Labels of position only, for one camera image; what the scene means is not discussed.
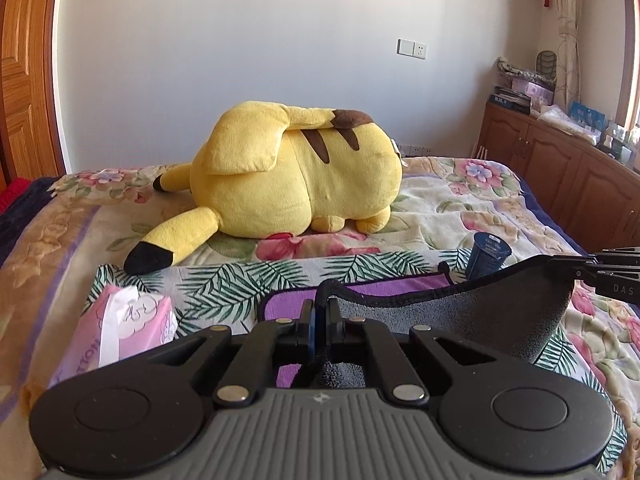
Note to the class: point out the small boxes on cabinet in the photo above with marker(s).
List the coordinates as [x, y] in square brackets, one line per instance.
[620, 142]

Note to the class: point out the stack of boxes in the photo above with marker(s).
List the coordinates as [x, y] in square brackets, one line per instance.
[522, 87]

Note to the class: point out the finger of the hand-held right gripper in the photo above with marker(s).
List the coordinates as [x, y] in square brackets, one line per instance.
[617, 285]
[617, 257]

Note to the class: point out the dark blue paper cup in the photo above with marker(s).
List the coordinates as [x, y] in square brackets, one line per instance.
[486, 256]

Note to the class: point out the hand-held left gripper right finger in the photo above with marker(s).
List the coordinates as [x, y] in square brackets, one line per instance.
[334, 334]

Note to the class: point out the red knitted cloth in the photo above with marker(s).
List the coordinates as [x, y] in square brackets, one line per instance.
[14, 194]

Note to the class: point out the green hand fan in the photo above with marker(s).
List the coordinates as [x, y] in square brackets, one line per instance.
[546, 65]

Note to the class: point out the patterned curtain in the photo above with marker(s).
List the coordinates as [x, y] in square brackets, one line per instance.
[566, 25]

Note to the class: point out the yellow plush toy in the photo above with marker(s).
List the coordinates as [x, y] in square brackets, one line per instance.
[300, 175]

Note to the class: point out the pink tissue pack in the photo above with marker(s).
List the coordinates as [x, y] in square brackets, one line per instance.
[125, 325]

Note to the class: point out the purple and grey towel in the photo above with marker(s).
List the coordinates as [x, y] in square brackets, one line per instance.
[450, 310]

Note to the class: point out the wooden window frame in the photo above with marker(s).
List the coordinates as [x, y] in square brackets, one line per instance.
[627, 50]

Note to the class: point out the blue box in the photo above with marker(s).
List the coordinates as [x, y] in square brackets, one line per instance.
[587, 115]

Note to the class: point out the wooden cabinet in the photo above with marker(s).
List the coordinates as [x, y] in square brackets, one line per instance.
[560, 165]

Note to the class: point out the white wall switch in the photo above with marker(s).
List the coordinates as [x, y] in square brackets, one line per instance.
[412, 49]

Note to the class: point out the clear plastic bag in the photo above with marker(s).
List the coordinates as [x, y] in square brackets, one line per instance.
[567, 122]

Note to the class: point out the dark blue blanket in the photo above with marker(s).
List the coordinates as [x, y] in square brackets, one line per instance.
[22, 220]

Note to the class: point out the wooden door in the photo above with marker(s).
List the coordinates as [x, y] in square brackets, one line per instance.
[25, 75]

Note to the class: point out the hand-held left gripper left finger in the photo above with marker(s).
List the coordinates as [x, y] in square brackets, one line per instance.
[312, 336]

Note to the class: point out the palm leaf print cloth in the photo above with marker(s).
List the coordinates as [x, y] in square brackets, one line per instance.
[225, 285]

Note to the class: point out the white wall socket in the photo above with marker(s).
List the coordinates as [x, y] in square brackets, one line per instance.
[419, 150]

